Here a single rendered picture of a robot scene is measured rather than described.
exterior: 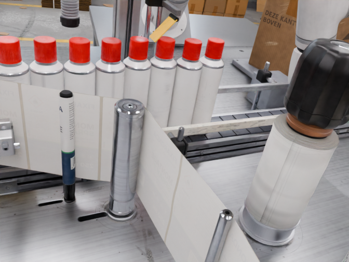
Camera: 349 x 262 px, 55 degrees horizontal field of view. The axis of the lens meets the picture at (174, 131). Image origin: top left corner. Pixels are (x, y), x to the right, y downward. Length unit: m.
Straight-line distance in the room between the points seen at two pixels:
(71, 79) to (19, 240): 0.25
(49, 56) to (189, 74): 0.25
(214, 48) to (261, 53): 0.61
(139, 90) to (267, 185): 0.28
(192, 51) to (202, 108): 0.13
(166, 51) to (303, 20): 0.31
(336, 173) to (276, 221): 0.37
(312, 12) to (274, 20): 0.46
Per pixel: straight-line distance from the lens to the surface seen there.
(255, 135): 0.79
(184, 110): 0.67
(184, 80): 0.64
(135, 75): 0.60
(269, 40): 1.23
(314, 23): 0.77
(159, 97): 0.64
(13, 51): 0.55
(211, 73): 0.66
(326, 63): 0.40
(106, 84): 0.59
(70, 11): 0.65
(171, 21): 0.62
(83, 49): 0.56
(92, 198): 0.55
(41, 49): 0.56
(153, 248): 0.49
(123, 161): 0.45
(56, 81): 0.57
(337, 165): 0.90
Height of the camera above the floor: 1.27
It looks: 33 degrees down
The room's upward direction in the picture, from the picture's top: 10 degrees clockwise
